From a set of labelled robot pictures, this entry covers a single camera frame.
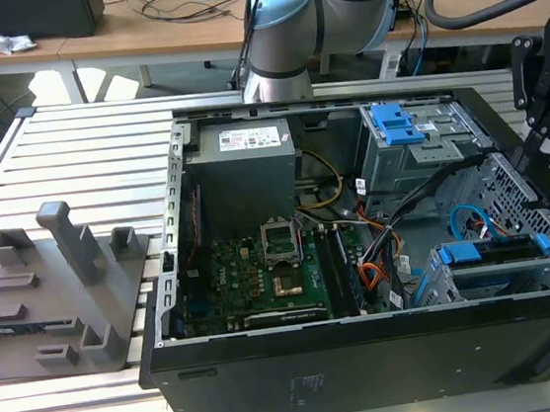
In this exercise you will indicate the black PC case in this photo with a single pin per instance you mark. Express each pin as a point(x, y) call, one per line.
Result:
point(373, 369)

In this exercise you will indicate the black RAM slot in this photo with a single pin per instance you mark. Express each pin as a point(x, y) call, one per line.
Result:
point(335, 273)
point(343, 273)
point(327, 274)
point(350, 272)

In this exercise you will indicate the metal disk bay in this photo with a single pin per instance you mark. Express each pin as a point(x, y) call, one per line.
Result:
point(502, 277)

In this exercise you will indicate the crumpled white paper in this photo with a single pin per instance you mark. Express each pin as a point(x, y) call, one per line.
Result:
point(8, 43)

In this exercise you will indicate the black case fan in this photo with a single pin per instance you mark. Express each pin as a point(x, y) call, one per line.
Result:
point(191, 215)

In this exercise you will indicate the hard disk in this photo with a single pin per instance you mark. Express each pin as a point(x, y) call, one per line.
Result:
point(508, 248)

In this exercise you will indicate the black graphics card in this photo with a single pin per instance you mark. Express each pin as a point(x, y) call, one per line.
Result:
point(287, 317)

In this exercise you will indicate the grey parts rack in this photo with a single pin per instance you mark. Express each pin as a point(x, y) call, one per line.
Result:
point(68, 309)

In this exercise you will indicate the CPU socket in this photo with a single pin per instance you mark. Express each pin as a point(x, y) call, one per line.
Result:
point(282, 245)

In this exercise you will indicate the metal drive cage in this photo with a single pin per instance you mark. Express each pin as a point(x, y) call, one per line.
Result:
point(390, 168)

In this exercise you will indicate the green motherboard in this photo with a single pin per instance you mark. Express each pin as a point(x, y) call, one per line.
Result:
point(243, 279)

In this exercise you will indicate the blue drive latch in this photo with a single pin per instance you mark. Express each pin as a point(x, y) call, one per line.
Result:
point(397, 125)

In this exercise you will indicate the large black box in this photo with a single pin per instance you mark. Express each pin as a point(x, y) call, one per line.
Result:
point(25, 16)

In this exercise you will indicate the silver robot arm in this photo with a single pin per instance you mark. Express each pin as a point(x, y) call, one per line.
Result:
point(285, 31)

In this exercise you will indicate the grey power supply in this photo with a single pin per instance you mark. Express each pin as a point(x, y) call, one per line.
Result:
point(243, 185)

